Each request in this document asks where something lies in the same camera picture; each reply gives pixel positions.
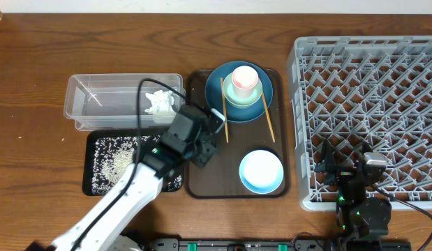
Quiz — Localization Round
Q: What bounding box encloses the clear plastic bin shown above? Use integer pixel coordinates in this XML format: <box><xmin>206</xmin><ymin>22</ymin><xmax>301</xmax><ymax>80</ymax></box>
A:
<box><xmin>64</xmin><ymin>73</ymin><xmax>186</xmax><ymax>130</ymax></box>

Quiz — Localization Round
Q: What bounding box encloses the brown serving tray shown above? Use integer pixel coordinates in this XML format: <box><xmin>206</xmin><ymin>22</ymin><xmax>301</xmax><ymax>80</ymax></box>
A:
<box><xmin>183</xmin><ymin>68</ymin><xmax>291</xmax><ymax>199</ymax></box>

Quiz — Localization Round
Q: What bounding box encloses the mint green bowl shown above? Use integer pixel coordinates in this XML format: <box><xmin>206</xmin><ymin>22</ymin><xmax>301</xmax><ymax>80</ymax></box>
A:
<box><xmin>223</xmin><ymin>73</ymin><xmax>262</xmax><ymax>109</ymax></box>

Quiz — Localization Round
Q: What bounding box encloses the pink cup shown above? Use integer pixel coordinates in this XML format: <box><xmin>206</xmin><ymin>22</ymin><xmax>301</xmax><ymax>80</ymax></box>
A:
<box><xmin>232</xmin><ymin>66</ymin><xmax>259</xmax><ymax>98</ymax></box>

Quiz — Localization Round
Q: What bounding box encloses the grey dishwasher rack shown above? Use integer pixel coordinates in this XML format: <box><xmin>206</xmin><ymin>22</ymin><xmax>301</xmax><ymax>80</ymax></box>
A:
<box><xmin>287</xmin><ymin>36</ymin><xmax>432</xmax><ymax>211</ymax></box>

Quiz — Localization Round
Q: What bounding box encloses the light blue bowl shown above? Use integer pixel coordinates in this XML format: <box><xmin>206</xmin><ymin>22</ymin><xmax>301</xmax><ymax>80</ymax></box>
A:
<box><xmin>239</xmin><ymin>150</ymin><xmax>284</xmax><ymax>195</ymax></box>

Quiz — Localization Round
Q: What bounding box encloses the white napkin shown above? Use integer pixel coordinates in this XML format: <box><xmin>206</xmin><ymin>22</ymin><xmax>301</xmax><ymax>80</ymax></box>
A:
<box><xmin>144</xmin><ymin>90</ymin><xmax>176</xmax><ymax>116</ymax></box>

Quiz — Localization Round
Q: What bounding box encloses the wooden chopstick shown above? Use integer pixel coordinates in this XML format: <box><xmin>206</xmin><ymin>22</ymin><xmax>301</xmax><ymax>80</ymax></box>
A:
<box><xmin>220</xmin><ymin>77</ymin><xmax>229</xmax><ymax>143</ymax></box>
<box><xmin>262</xmin><ymin>92</ymin><xmax>276</xmax><ymax>143</ymax></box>

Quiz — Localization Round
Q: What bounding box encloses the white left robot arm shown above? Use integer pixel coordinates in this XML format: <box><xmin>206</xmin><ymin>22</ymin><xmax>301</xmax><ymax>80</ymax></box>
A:
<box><xmin>47</xmin><ymin>105</ymin><xmax>226</xmax><ymax>250</ymax></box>

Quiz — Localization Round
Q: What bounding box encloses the black rectangular tray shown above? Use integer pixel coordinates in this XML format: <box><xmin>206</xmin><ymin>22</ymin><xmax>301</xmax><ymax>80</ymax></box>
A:
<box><xmin>82</xmin><ymin>127</ymin><xmax>184</xmax><ymax>197</ymax></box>

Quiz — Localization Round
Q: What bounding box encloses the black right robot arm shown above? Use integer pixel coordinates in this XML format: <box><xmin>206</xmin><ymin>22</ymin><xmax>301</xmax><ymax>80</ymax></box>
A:
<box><xmin>315</xmin><ymin>140</ymin><xmax>392</xmax><ymax>250</ymax></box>

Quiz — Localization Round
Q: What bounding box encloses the dark blue plate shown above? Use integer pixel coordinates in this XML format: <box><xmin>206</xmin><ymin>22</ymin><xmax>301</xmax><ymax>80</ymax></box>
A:
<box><xmin>204</xmin><ymin>61</ymin><xmax>274</xmax><ymax>123</ymax></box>

